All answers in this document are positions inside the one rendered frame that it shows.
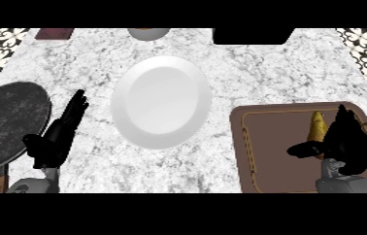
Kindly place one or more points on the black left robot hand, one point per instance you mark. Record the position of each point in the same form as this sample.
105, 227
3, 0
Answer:
58, 138

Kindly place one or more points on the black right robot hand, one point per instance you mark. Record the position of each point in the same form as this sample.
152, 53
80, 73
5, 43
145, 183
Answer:
345, 138

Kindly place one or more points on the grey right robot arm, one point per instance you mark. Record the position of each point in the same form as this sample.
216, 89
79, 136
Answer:
341, 180

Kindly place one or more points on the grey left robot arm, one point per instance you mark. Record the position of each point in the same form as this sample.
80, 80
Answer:
36, 182

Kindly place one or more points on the yellow pear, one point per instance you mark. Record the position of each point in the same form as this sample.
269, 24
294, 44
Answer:
317, 128

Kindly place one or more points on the brown tray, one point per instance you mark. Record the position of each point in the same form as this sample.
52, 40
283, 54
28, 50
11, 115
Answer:
278, 148

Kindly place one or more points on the white oval plate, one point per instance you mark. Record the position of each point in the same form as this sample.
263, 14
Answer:
161, 102

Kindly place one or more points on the dark grey round pan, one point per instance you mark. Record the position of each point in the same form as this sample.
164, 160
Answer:
20, 119

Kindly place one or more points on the dark red flat object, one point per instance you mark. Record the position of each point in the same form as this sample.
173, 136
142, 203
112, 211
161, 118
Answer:
55, 33

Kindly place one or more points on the black appliance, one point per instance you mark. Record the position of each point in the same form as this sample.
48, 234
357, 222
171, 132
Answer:
252, 36

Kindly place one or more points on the grey bowl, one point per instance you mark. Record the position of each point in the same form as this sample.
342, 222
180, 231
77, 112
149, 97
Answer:
148, 33

